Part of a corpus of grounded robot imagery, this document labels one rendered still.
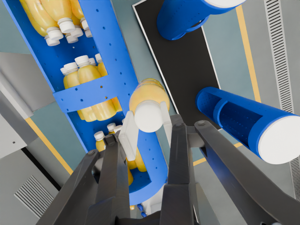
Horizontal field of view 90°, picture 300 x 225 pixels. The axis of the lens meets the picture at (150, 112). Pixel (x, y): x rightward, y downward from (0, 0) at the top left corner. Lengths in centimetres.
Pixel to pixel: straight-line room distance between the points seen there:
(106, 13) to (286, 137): 97
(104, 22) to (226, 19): 157
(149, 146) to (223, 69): 151
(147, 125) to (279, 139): 87
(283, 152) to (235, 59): 118
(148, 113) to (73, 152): 195
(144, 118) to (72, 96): 31
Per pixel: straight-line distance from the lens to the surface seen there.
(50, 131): 208
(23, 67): 104
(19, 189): 209
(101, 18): 49
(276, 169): 299
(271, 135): 96
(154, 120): 20
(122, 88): 46
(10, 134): 82
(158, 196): 110
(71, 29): 53
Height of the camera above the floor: 165
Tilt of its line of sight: 71 degrees down
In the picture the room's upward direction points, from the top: 166 degrees clockwise
